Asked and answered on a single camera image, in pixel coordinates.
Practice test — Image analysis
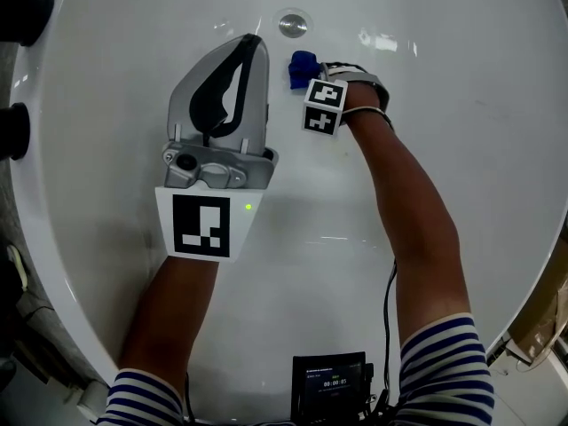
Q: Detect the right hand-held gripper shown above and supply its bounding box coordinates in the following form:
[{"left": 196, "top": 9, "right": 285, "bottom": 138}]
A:
[{"left": 303, "top": 61, "right": 392, "bottom": 138}]

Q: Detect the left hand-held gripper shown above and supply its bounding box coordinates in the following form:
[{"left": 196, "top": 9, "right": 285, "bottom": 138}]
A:
[{"left": 154, "top": 33, "right": 281, "bottom": 264}]

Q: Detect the blue cloth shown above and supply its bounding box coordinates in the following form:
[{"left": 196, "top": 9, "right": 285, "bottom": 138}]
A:
[{"left": 286, "top": 50, "right": 321, "bottom": 91}]

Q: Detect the white bathtub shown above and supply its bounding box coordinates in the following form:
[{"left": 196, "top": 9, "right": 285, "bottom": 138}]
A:
[{"left": 11, "top": 0, "right": 568, "bottom": 426}]

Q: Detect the person's left forearm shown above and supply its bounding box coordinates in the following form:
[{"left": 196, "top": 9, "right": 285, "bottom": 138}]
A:
[{"left": 117, "top": 255, "right": 221, "bottom": 375}]

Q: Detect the person's right forearm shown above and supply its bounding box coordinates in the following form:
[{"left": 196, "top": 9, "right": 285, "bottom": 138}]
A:
[{"left": 341, "top": 108, "right": 471, "bottom": 350}]

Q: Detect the person's right hand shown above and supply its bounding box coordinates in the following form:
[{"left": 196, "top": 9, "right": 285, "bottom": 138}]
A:
[{"left": 343, "top": 82, "right": 384, "bottom": 114}]

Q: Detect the thin wrist band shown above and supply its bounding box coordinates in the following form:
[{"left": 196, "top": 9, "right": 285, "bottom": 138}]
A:
[{"left": 340, "top": 106, "right": 395, "bottom": 131}]

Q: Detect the chrome round drain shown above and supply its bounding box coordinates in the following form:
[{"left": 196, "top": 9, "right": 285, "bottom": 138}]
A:
[{"left": 273, "top": 6, "right": 315, "bottom": 39}]

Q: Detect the black chest-worn screen device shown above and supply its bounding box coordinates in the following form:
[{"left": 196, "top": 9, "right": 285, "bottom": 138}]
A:
[{"left": 291, "top": 351, "right": 376, "bottom": 422}]

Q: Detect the blue white striped shirt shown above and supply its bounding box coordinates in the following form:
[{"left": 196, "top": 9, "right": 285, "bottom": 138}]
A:
[{"left": 97, "top": 312, "right": 496, "bottom": 426}]

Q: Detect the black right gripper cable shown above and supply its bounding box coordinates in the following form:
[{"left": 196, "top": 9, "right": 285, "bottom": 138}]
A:
[{"left": 380, "top": 258, "right": 399, "bottom": 416}]

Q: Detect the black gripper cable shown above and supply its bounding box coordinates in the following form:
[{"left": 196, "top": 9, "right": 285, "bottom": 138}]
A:
[
  {"left": 380, "top": 258, "right": 399, "bottom": 416},
  {"left": 183, "top": 372, "right": 193, "bottom": 423}
]

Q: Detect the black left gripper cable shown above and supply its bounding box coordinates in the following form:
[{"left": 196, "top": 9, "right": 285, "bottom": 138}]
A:
[{"left": 183, "top": 372, "right": 193, "bottom": 423}]

